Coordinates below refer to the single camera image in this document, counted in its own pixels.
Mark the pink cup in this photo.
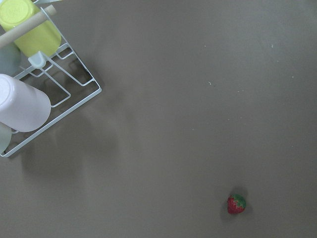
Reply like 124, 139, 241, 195
0, 74, 51, 132

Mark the yellow-green cup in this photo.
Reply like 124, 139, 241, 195
0, 0, 61, 57

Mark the pale green cup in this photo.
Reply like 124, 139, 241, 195
0, 123, 12, 153

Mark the grey-blue cup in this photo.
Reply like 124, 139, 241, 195
0, 43, 21, 76

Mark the red strawberry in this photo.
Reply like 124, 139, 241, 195
227, 194, 247, 214

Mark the white wire cup rack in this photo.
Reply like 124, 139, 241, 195
0, 0, 102, 157

